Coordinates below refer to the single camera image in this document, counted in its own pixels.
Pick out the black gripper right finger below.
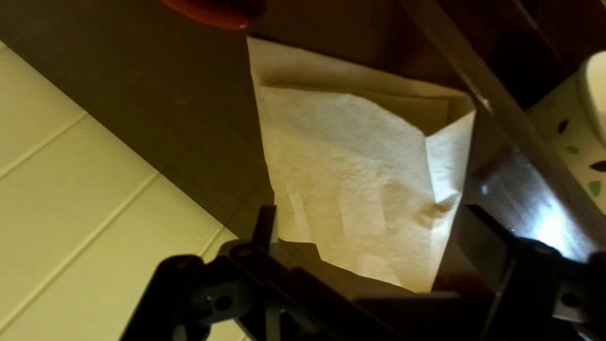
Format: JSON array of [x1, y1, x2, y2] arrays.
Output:
[[457, 204, 532, 293]]

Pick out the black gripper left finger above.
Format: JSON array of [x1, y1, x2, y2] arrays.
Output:
[[252, 204, 277, 249]]

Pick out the white paper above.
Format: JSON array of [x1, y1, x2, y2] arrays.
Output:
[[246, 37, 476, 291]]

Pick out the white spotted paper cup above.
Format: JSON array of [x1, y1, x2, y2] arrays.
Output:
[[529, 50, 606, 211]]

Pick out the red handled pliers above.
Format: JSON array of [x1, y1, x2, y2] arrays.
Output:
[[161, 0, 265, 29]]

